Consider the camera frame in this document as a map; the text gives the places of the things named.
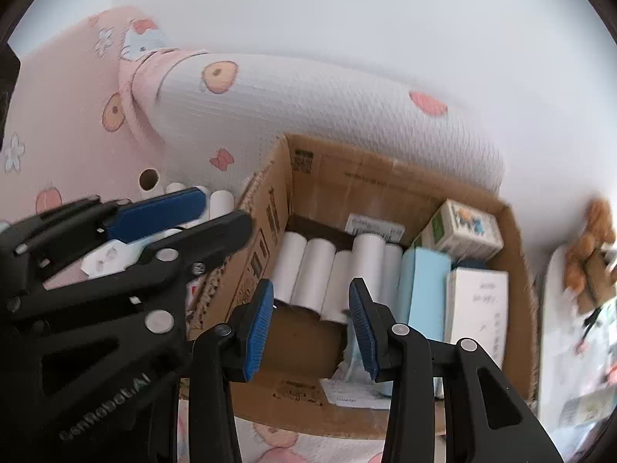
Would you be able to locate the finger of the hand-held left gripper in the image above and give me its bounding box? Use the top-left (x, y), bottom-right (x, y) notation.
top-left (0, 187), bottom-right (209, 300)
top-left (10, 211), bottom-right (254, 362)

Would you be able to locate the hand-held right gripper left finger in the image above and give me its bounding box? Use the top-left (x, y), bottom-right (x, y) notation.
top-left (187, 278), bottom-right (275, 463)

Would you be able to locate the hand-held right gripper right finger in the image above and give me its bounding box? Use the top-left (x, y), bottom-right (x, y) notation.
top-left (349, 277), bottom-right (564, 463)

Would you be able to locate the white red printed packet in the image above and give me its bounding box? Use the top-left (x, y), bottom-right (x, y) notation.
top-left (79, 238), bottom-right (208, 314)

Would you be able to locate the light blue box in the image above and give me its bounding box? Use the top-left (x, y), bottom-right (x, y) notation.
top-left (398, 246), bottom-right (452, 399)

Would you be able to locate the brown cardboard box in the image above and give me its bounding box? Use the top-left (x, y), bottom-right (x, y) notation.
top-left (185, 132), bottom-right (538, 439)

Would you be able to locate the white crumpled wrapper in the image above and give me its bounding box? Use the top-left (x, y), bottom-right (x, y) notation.
top-left (320, 338), bottom-right (393, 408)

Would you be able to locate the white labelled packet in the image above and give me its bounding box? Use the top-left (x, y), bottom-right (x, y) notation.
top-left (346, 212), bottom-right (406, 244)

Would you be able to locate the white box with writing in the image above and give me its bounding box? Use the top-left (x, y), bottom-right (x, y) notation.
top-left (443, 267), bottom-right (510, 372)

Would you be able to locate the white green cartoon box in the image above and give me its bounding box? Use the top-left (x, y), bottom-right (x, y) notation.
top-left (410, 198), bottom-right (504, 264)

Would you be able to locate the pink printed blanket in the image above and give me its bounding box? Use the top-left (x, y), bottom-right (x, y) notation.
top-left (0, 6), bottom-right (401, 463)

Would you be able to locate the white waffle blanket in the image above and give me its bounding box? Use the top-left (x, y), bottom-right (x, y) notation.
top-left (145, 51), bottom-right (507, 213)

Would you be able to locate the brown plush toy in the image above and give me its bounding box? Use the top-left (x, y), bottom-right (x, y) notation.
top-left (564, 200), bottom-right (617, 290)

